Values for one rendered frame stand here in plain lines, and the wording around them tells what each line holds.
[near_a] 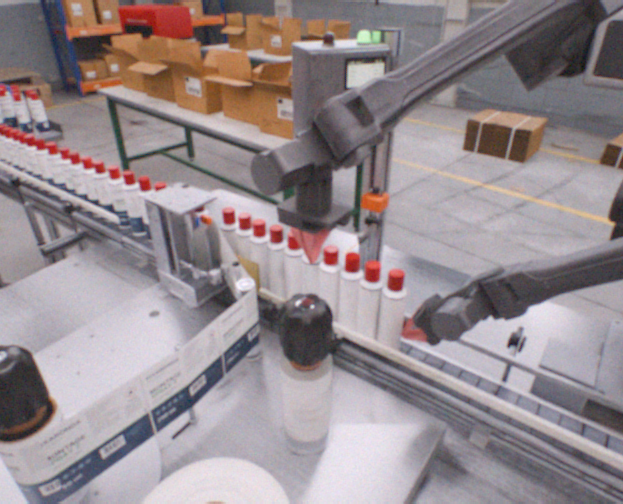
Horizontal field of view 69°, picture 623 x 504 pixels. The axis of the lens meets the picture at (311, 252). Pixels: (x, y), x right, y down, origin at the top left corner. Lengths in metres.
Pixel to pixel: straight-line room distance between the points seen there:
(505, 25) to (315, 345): 0.48
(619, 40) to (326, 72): 0.63
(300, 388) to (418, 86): 0.46
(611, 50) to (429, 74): 0.65
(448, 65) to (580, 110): 5.74
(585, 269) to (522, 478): 0.41
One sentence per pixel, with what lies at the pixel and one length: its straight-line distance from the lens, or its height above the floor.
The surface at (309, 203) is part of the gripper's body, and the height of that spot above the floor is 1.30.
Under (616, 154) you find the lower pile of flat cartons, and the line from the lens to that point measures 5.20.
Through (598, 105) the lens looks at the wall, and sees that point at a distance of 6.29.
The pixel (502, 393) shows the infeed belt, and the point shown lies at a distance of 1.01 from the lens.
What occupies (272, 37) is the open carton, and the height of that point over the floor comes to 0.96.
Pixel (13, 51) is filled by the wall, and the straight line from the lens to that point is 8.34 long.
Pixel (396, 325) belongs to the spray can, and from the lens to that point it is 0.96.
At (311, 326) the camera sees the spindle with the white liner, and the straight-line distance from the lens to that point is 0.64.
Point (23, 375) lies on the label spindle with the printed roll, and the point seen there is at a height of 1.16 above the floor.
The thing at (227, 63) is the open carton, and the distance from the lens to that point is 3.14.
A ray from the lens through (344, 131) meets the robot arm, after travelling 0.59.
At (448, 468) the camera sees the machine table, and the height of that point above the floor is 0.83.
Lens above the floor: 1.59
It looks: 32 degrees down
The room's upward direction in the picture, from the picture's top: straight up
